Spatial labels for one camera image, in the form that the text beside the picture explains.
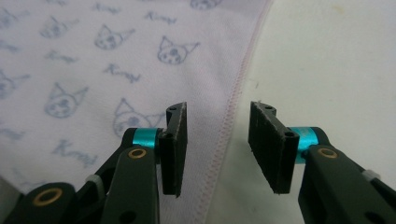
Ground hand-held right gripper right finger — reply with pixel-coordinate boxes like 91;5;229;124
247;101;396;224

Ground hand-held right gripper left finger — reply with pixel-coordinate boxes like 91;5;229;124
100;102;189;224

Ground lilac printed towel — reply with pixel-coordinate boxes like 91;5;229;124
0;0;275;224

